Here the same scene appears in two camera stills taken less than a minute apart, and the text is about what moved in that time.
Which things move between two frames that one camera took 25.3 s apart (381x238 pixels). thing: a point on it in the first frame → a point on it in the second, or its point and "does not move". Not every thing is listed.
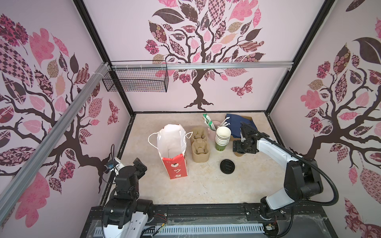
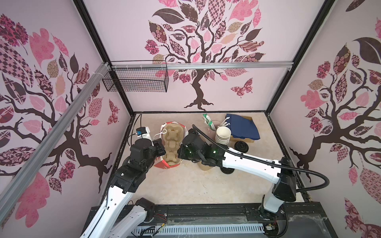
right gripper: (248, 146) → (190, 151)
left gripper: (141, 167) → (158, 145)
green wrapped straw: (208, 120) does not move
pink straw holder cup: (211, 133) does not move
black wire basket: (137, 76) does not move
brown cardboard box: (233, 138) does not move
